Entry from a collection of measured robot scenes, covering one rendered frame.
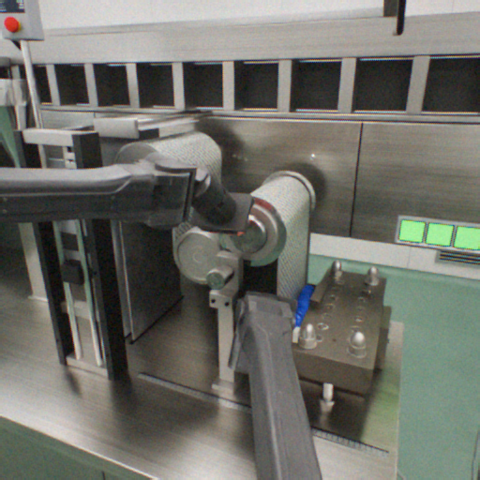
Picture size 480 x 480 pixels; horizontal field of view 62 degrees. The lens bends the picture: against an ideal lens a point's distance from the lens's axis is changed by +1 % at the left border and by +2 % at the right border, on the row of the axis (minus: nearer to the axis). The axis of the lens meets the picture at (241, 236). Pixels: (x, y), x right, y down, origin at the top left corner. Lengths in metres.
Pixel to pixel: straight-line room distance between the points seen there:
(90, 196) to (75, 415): 0.57
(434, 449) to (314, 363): 1.41
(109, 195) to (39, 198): 0.07
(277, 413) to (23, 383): 0.73
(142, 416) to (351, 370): 0.42
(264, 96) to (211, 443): 0.85
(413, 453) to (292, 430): 1.74
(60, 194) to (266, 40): 0.74
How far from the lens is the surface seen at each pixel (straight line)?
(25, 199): 0.44
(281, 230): 0.75
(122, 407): 0.92
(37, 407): 0.98
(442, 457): 2.17
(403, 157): 1.02
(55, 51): 1.44
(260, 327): 0.54
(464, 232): 1.06
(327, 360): 0.82
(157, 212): 0.52
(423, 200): 1.04
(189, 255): 0.86
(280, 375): 0.47
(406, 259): 3.61
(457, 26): 1.02
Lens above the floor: 1.52
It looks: 21 degrees down
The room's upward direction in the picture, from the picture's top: straight up
